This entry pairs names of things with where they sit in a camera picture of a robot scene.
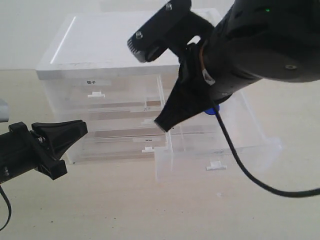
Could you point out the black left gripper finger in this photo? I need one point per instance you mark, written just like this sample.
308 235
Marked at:
48 165
57 138

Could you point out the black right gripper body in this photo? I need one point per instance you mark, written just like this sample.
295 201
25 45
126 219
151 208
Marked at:
194 79

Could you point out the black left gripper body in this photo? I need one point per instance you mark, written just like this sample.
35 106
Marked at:
23 150

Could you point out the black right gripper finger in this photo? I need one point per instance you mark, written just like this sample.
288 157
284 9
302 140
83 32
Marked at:
186 100

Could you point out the key bunch with blue fob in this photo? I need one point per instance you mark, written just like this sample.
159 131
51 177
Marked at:
212 111

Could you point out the wide drawer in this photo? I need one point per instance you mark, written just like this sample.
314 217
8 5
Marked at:
111 120
96 147

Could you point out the small drawer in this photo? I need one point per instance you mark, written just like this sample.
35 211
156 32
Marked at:
197 148
108 92

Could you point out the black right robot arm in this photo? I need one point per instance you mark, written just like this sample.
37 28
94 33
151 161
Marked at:
257 39

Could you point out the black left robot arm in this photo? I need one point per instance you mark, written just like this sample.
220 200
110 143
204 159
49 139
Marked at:
5 174

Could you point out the white translucent drawer cabinet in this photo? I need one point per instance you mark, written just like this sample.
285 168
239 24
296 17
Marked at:
95 46

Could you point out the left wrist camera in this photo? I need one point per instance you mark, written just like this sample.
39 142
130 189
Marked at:
4 111

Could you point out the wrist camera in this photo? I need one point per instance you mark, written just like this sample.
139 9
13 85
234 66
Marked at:
4 111
172 27

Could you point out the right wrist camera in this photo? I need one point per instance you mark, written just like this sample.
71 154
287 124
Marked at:
172 27

